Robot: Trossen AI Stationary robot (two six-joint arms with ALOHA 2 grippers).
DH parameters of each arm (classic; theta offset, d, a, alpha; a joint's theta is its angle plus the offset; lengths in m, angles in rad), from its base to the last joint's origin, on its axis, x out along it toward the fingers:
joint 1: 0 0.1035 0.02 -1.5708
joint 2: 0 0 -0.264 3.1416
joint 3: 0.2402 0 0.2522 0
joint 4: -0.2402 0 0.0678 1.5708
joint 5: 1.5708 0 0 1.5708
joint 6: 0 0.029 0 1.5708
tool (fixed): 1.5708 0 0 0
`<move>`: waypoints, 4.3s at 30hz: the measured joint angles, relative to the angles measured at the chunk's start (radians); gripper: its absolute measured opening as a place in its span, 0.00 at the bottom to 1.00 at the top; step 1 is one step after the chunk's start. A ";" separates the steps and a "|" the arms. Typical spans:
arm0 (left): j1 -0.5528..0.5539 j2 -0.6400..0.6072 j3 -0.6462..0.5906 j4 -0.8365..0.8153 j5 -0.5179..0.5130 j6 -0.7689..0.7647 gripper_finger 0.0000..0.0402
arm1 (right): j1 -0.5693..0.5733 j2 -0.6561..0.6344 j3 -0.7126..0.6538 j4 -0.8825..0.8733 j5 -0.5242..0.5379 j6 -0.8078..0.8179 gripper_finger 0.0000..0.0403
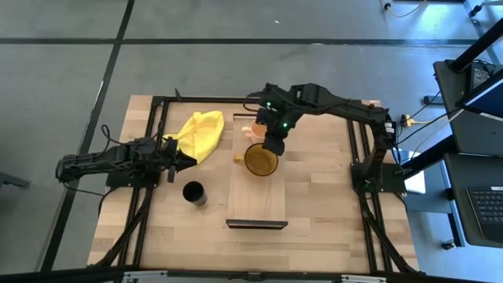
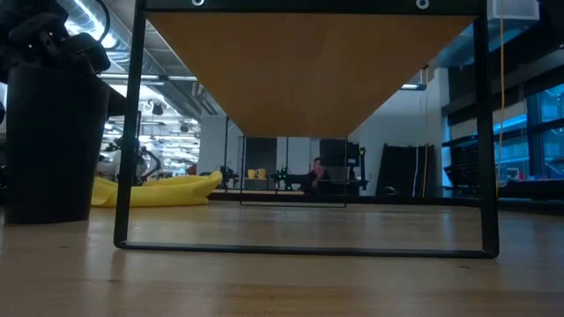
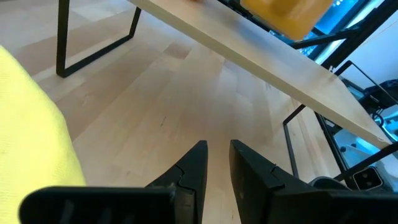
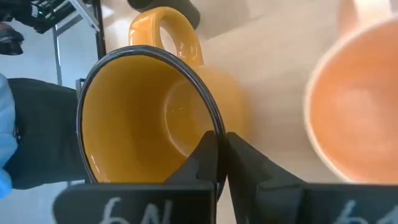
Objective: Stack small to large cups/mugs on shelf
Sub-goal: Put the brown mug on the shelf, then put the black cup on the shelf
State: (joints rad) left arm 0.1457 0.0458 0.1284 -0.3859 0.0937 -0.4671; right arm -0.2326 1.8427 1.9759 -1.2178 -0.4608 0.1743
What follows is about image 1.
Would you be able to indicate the amber translucent mug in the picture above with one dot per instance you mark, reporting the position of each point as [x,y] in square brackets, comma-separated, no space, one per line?
[259,163]

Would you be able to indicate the yellow cloth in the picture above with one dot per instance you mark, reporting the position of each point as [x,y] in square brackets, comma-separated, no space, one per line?
[202,135]

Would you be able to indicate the black side desk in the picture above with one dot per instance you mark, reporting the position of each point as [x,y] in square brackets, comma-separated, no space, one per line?
[452,126]

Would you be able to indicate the black diagonal pole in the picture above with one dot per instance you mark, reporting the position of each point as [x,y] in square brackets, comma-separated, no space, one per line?
[477,45]

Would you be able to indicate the black laptop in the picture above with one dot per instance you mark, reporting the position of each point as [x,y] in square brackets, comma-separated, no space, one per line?
[487,214]

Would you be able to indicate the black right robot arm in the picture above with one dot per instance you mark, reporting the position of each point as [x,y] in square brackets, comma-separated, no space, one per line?
[346,107]

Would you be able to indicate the wooden shelf board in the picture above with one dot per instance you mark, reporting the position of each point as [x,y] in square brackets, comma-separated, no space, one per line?
[255,196]

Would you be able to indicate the black desk foot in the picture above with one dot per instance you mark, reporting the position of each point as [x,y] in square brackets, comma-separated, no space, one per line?
[431,100]

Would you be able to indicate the dark monitor screen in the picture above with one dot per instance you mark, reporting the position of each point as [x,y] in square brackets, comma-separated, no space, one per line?
[485,96]

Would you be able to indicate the black cup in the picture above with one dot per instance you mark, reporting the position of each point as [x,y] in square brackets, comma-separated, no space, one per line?
[194,192]

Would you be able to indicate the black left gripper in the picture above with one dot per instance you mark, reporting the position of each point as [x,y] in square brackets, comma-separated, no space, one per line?
[168,155]

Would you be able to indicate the black aluminium table frame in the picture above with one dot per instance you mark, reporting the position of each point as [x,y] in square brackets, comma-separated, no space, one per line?
[157,114]

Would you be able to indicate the grey floor object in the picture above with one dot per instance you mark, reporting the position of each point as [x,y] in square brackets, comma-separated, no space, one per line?
[12,181]

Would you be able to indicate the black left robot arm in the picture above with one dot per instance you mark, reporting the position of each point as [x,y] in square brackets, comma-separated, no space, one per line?
[98,161]

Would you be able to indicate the silver metal bracket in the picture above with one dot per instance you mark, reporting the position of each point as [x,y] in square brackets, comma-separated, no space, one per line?
[143,276]
[363,279]

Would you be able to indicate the dark blue diagonal bar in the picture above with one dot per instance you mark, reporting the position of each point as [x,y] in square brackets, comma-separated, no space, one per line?
[432,155]

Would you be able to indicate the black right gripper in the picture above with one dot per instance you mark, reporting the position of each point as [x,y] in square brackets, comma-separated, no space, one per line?
[275,123]

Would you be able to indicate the black desk caster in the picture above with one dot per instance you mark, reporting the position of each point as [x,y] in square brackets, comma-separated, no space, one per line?
[448,245]

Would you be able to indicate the white paper sheet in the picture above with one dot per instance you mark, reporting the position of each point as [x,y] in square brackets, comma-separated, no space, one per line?
[416,182]

